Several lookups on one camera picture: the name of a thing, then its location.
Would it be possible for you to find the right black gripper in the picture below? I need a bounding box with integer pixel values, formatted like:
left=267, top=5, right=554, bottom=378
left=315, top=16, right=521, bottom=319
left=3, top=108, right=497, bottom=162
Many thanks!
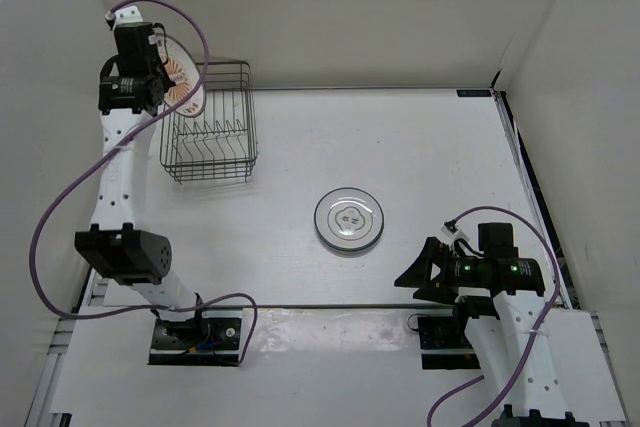
left=394, top=236, right=488, bottom=304

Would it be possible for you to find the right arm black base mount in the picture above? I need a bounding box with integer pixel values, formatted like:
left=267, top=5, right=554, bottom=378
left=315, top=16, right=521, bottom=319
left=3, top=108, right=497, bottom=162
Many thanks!
left=406, top=313, right=480, bottom=370

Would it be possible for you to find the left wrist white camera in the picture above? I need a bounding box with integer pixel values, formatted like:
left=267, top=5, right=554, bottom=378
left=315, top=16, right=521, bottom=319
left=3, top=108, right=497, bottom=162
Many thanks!
left=105, top=5, right=143, bottom=30

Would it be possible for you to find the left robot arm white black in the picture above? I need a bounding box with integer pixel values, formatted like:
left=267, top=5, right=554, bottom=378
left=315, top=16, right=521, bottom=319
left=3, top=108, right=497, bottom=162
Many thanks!
left=74, top=21, right=210, bottom=347

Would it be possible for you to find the white plate green flower pattern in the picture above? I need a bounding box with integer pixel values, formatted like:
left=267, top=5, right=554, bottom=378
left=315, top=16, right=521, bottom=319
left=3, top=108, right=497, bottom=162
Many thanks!
left=315, top=228, right=384, bottom=254

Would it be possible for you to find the aluminium front rail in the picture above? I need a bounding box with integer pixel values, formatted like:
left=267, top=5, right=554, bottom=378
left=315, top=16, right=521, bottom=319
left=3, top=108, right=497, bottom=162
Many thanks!
left=79, top=300, right=571, bottom=310

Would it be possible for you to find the wrist white camera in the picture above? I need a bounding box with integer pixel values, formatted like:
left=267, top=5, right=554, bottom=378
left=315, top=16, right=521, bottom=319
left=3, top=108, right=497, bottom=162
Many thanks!
left=441, top=219, right=469, bottom=245
left=105, top=5, right=143, bottom=30

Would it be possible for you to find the metal wire dish rack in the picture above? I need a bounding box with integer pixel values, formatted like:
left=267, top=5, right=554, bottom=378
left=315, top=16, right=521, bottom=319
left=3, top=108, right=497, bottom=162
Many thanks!
left=159, top=60, right=258, bottom=183

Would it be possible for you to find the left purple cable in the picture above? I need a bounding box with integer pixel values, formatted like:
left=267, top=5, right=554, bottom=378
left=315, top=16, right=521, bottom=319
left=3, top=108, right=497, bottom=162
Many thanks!
left=28, top=0, right=259, bottom=367

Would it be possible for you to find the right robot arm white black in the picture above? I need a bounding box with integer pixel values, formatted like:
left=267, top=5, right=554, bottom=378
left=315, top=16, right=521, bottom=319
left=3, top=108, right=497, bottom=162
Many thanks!
left=394, top=222, right=581, bottom=426

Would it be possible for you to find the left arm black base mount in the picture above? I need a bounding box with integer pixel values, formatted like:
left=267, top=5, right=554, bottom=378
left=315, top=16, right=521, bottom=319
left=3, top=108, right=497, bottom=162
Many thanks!
left=148, top=311, right=242, bottom=367

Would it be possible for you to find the white plate orange pattern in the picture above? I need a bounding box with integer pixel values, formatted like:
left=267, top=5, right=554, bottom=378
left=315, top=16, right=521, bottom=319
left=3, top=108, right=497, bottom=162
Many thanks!
left=158, top=34, right=206, bottom=118

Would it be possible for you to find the white foam front board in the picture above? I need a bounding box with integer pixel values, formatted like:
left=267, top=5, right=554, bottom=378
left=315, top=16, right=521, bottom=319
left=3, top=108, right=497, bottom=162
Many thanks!
left=47, top=305, right=631, bottom=427

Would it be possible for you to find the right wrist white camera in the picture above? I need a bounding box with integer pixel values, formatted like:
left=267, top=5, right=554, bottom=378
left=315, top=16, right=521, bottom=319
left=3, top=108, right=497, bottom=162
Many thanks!
left=441, top=219, right=469, bottom=245

